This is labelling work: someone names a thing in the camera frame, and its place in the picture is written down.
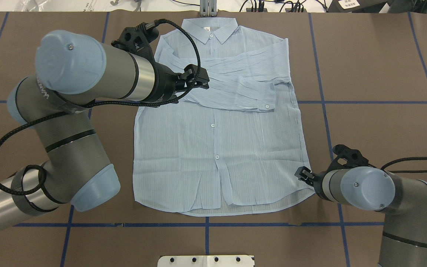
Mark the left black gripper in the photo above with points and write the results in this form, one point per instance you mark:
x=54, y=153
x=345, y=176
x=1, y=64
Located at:
x=164, y=84

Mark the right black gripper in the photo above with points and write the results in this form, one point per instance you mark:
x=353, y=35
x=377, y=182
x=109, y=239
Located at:
x=317, y=183

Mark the light blue button-up shirt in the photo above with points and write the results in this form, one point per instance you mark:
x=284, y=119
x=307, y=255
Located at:
x=231, y=149

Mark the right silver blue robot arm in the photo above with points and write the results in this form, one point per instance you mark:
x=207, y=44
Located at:
x=403, y=201

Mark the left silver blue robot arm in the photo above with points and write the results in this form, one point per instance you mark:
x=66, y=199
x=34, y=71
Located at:
x=75, y=73

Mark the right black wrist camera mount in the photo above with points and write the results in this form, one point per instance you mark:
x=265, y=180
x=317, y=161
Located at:
x=347, y=158

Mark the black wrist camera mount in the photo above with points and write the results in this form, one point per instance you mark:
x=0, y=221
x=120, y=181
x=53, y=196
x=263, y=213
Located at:
x=347, y=158
x=136, y=40

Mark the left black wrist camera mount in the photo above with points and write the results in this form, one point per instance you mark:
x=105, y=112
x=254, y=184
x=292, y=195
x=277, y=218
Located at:
x=136, y=40

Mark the aluminium frame post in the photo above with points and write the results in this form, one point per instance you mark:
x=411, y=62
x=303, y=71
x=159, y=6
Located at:
x=208, y=8

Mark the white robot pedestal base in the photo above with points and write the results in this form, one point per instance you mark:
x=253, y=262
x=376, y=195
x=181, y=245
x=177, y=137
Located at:
x=207, y=261

